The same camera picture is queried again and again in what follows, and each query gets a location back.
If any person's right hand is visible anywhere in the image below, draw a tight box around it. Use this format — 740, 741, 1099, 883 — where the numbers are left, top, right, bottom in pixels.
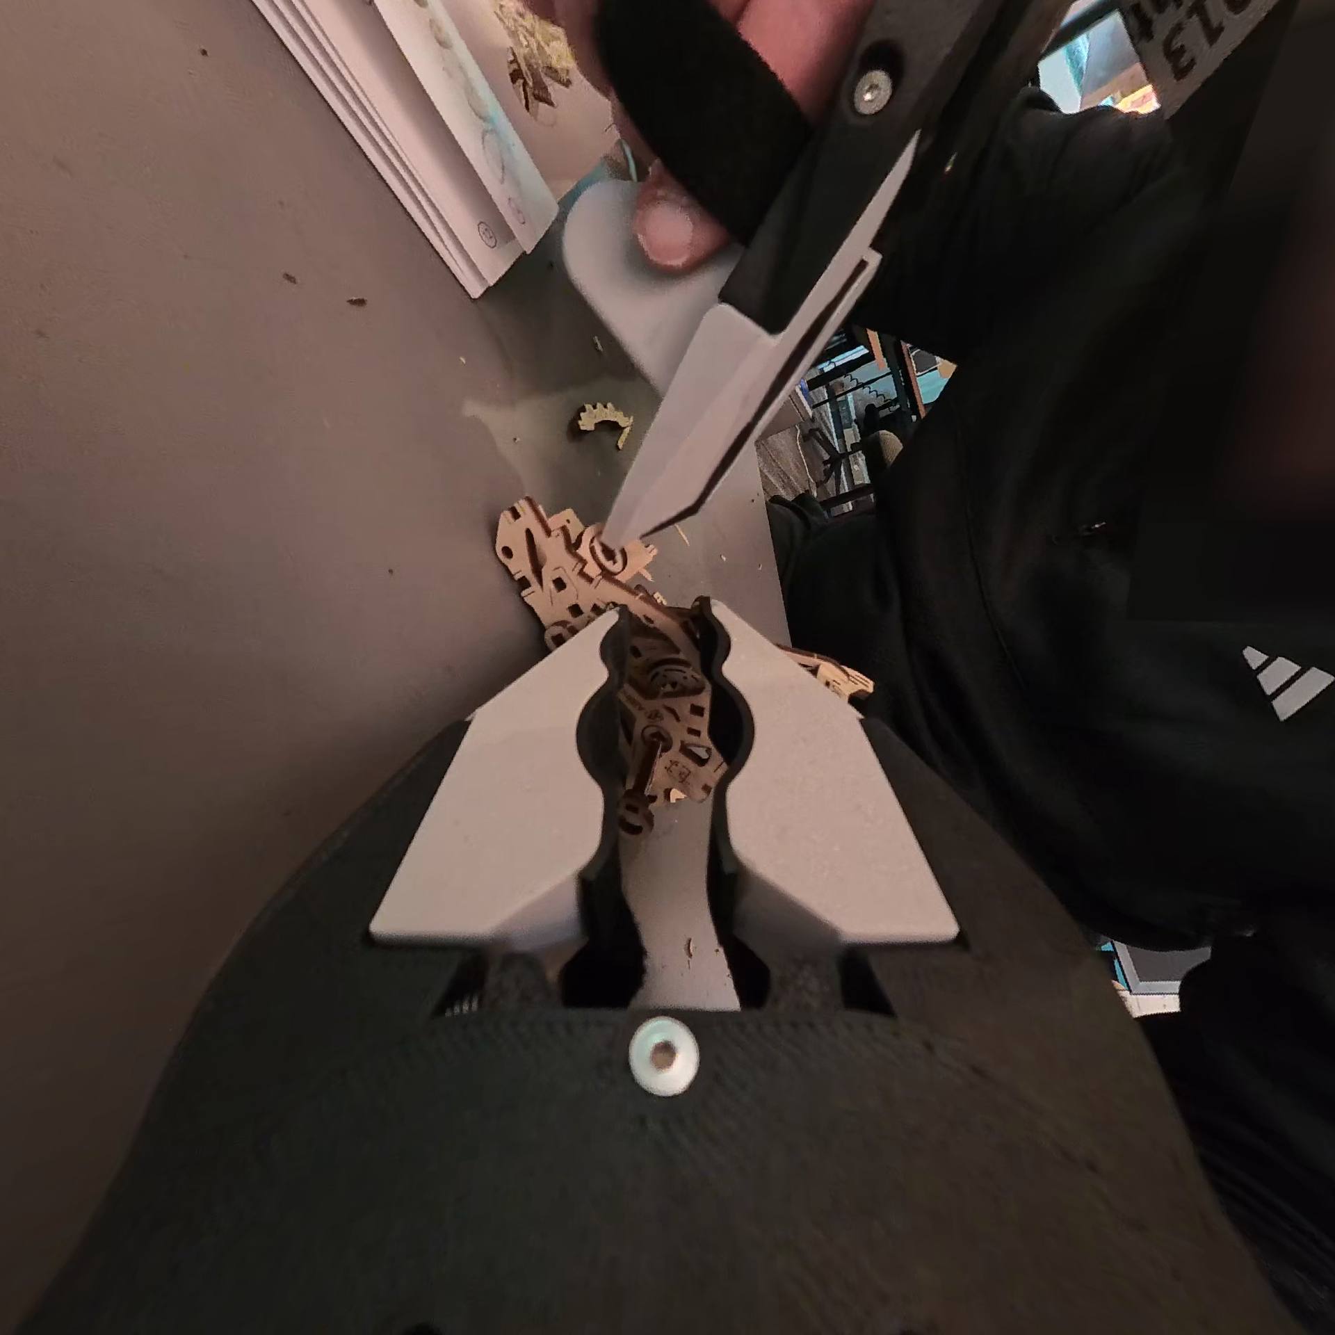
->
552, 0, 872, 269

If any pale wooden parts sheet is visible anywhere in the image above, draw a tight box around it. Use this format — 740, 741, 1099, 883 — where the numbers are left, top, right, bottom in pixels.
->
492, 498, 875, 835

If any person's black clothing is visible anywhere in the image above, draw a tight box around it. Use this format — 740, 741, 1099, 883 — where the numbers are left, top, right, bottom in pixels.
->
772, 82, 1335, 1335

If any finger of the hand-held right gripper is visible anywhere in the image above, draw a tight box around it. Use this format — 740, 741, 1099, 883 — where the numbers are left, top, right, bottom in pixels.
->
654, 126, 926, 530
602, 300, 775, 541

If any open instruction booklet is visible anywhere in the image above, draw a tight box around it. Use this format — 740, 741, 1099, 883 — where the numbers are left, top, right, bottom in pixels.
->
249, 0, 584, 298

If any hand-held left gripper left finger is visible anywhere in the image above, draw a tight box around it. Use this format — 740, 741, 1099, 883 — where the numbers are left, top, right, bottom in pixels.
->
370, 606, 629, 956

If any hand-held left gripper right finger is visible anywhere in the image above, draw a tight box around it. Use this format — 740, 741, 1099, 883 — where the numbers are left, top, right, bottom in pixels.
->
700, 598, 961, 970

